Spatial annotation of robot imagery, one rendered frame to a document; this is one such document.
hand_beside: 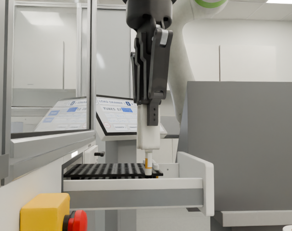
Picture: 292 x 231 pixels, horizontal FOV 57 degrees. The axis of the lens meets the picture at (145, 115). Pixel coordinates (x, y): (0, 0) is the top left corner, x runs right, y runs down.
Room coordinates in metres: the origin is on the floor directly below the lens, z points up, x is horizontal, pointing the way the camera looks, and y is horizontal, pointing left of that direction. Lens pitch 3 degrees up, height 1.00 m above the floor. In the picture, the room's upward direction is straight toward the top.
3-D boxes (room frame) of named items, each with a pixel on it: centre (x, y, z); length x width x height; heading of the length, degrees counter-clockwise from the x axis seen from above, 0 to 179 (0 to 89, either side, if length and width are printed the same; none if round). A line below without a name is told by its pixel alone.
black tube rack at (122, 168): (0.69, 0.08, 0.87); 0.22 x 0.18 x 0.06; 95
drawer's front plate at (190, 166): (0.71, -0.12, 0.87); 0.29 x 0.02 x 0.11; 5
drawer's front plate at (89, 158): (0.99, 0.20, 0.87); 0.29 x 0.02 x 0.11; 5
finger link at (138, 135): (0.43, 0.00, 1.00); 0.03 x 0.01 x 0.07; 110
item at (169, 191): (0.69, 0.09, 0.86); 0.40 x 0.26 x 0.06; 95
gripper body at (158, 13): (0.42, -0.01, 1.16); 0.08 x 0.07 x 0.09; 20
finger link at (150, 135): (0.41, -0.01, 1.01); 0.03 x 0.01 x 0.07; 110
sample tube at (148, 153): (0.42, 0.00, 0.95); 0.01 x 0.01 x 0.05
